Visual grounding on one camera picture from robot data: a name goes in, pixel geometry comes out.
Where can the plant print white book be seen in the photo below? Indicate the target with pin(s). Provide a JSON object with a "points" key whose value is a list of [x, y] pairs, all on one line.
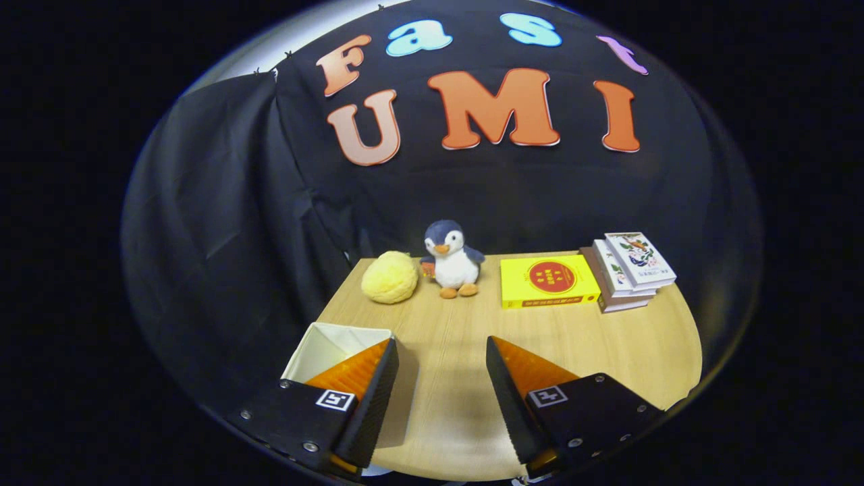
{"points": [[611, 266]]}

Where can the yellow book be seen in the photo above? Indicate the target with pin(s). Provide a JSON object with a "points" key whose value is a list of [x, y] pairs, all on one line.
{"points": [[550, 277]]}

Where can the yellow round plush toy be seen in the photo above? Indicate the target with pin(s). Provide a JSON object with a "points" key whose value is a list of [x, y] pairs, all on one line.
{"points": [[390, 278]]}

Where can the penguin plush toy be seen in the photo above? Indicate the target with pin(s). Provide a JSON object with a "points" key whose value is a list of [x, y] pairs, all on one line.
{"points": [[455, 266]]}

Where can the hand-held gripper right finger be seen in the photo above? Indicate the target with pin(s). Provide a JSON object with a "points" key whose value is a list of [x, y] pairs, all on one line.
{"points": [[516, 418]]}

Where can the bird print white book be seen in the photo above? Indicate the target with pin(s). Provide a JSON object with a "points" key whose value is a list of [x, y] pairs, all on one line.
{"points": [[641, 260]]}

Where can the brown cover book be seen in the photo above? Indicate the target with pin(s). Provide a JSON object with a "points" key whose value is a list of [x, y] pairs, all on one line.
{"points": [[624, 305]]}

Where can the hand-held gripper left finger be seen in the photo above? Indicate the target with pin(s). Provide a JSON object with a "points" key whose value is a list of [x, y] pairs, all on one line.
{"points": [[371, 418]]}

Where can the beige fabric storage box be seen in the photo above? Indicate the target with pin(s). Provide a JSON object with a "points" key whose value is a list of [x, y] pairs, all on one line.
{"points": [[324, 347]]}

